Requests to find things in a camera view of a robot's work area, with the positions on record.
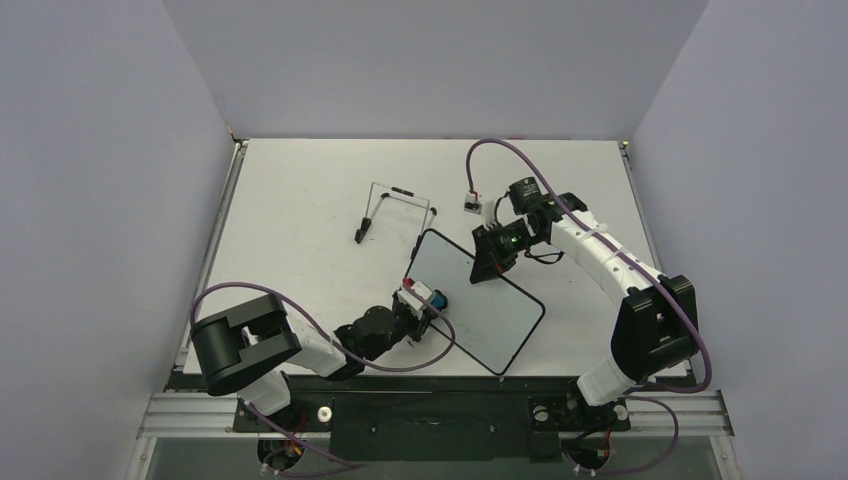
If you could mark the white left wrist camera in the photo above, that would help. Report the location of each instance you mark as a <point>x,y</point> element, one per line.
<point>416,296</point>

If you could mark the wire whiteboard stand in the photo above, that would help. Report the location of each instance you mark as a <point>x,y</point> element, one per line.
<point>386,200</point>

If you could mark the blue whiteboard eraser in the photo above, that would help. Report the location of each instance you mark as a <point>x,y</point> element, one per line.
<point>439,301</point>

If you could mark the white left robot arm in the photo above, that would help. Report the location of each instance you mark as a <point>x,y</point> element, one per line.
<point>240,350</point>

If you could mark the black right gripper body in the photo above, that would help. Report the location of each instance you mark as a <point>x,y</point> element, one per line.
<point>486,255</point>

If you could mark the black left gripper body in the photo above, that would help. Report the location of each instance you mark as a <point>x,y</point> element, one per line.
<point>404,325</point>

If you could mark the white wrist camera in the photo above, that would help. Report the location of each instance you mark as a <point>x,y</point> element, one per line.
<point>474,204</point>
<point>416,296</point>

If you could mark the black framed whiteboard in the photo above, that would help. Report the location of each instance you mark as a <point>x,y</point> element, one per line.
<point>493,320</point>

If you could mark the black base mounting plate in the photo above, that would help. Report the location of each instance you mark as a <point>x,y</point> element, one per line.
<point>437,418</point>

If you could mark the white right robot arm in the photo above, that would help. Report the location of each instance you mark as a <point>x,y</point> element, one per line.
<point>657,315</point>

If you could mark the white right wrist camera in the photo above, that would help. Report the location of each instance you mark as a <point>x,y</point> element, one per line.
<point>474,204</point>

